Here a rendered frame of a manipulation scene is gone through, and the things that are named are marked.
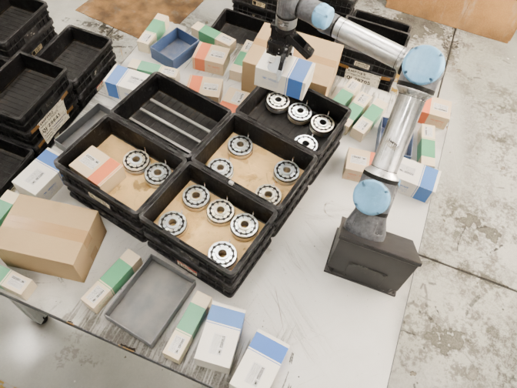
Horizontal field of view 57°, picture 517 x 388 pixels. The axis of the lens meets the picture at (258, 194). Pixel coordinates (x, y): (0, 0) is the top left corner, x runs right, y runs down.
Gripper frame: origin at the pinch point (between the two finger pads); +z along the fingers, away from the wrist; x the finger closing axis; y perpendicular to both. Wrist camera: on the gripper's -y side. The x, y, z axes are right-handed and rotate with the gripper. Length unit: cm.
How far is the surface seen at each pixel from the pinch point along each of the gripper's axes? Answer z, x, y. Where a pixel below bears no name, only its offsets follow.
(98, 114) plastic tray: 40, 21, 79
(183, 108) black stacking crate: 28, 11, 40
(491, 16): 97, -230, -99
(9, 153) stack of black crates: 83, 35, 136
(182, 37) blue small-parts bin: 38, -41, 67
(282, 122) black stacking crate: 28.6, 0.1, -2.2
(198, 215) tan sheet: 28, 57, 11
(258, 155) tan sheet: 28.5, 21.2, 0.5
